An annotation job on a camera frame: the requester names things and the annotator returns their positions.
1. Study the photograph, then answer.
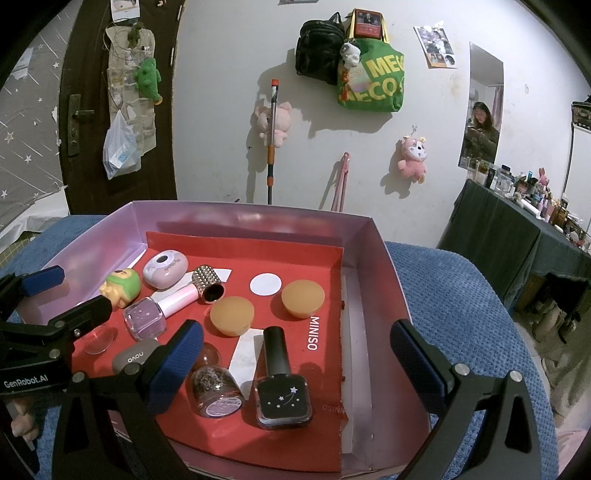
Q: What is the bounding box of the black backpack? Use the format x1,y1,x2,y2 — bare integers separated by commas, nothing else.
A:
295,12,347,86

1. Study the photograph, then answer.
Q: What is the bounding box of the green cutting mat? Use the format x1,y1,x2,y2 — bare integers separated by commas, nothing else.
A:
0,231,38,259

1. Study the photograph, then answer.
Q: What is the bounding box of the beige cloth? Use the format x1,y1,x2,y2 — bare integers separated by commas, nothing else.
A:
531,300,591,430

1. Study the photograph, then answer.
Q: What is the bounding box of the blue blanket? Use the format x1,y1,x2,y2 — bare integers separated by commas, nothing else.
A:
0,215,559,480

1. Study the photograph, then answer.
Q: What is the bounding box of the gold studded cap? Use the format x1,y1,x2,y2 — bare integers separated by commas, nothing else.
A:
191,265,226,303

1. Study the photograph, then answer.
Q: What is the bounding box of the mop handle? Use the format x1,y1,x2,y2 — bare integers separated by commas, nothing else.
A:
265,78,281,205

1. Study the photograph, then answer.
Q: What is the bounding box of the green tote bag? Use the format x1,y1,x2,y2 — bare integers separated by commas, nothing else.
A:
337,39,406,113

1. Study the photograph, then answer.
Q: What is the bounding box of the white paper note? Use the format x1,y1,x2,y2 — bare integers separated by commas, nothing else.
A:
111,0,141,21

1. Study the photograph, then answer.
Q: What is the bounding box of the wall mirror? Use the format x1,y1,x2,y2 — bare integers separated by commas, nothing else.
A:
458,42,505,169

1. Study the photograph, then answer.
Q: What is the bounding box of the green plush toy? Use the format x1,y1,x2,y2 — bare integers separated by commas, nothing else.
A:
134,58,163,106

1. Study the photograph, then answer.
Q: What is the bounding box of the dark cloth covered table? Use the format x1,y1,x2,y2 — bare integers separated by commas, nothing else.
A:
436,179,591,315

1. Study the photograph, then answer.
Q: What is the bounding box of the pink cardboard box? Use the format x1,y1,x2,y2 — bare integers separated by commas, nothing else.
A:
18,199,432,478

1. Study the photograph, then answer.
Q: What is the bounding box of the small white plush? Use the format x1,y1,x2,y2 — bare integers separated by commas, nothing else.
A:
340,41,362,68

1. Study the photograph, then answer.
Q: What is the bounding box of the amber round disc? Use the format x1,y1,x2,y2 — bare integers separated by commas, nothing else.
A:
210,296,256,336
281,280,326,318

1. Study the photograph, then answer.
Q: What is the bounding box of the black nail polish bottle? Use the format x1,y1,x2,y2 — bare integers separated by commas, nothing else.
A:
255,326,314,430

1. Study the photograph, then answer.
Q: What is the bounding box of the green yellow toy figure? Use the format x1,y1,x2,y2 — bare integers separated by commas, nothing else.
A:
99,268,141,309

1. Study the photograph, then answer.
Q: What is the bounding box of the white wardrobe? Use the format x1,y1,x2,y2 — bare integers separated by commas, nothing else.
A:
561,124,591,208

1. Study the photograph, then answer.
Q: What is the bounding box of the clear hanging organizer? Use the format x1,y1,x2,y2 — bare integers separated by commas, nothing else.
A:
105,23,160,153

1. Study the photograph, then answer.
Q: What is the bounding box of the wall photo poster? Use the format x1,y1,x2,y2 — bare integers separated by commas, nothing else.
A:
413,25,457,70

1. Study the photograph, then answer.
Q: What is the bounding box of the purple nail polish bottle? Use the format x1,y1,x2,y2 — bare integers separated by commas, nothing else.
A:
123,282,199,341

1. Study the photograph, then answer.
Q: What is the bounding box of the glitter nail polish bottle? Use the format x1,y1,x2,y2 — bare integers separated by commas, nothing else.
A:
190,342,245,418

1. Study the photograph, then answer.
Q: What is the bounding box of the grey eyeshadow case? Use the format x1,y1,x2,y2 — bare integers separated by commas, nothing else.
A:
112,339,162,376

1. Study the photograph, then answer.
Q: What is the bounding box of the white paper sheet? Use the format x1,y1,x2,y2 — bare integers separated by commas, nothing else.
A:
0,185,70,252

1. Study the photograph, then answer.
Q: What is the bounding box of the grey star print curtain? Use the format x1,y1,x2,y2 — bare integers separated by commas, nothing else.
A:
0,0,86,204

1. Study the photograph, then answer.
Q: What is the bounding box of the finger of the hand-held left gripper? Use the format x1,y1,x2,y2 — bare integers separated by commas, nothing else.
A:
0,294,113,366
0,265,65,320

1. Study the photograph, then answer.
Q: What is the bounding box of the group of cosmetic bottles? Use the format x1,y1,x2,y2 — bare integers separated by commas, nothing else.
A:
466,157,591,250

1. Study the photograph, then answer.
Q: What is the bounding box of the pink cow plush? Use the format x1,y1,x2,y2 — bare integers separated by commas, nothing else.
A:
398,134,429,183

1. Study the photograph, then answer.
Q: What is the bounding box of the clear plastic bag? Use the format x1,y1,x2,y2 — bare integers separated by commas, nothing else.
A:
102,110,141,181

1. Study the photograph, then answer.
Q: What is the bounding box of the dark wooden door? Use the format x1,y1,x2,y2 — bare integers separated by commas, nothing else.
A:
59,0,185,217

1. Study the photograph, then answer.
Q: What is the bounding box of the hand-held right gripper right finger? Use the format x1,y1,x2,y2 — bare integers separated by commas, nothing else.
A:
390,318,542,480

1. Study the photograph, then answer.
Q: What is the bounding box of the person's left hand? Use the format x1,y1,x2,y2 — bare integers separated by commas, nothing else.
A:
10,399,41,439

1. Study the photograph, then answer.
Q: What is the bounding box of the pink round case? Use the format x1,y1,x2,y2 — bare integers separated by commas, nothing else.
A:
142,249,188,291

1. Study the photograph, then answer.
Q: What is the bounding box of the clear plastic cap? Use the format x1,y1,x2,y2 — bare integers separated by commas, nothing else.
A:
84,324,117,355

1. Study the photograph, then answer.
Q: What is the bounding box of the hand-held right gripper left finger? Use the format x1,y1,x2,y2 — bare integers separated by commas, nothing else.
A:
52,318,206,480

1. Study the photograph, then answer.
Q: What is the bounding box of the red box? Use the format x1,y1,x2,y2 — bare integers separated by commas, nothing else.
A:
352,8,384,41

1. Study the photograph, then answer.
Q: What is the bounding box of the metal door handle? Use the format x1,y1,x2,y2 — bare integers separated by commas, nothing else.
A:
67,93,95,157

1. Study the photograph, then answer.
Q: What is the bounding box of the pink pig plush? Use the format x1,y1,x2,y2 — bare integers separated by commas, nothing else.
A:
255,102,293,148

